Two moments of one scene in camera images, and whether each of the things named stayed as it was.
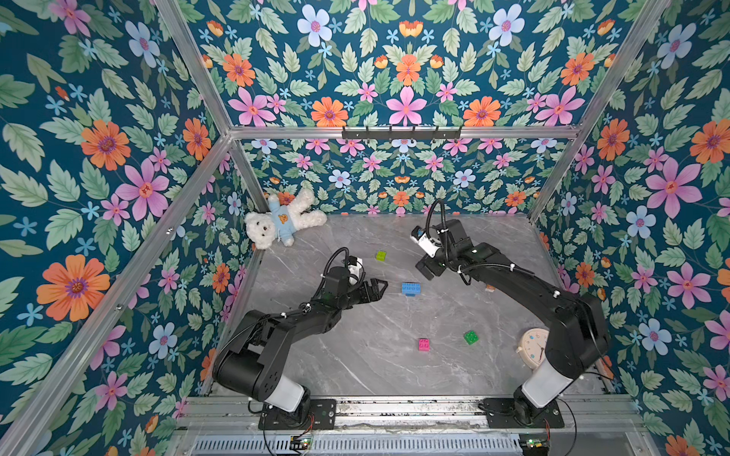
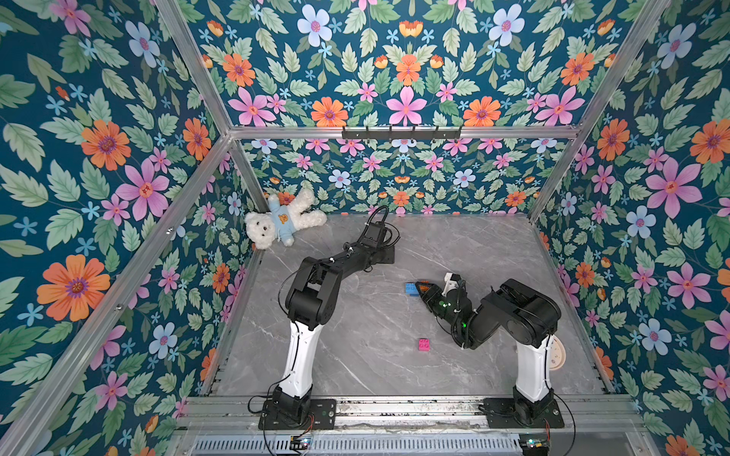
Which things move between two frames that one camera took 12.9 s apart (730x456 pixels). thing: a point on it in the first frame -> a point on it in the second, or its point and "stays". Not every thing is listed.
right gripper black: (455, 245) -> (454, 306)
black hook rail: (401, 133) stays
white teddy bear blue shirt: (281, 221) stays
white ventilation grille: (361, 446) stays
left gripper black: (374, 295) -> (389, 255)
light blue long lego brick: (411, 289) stays
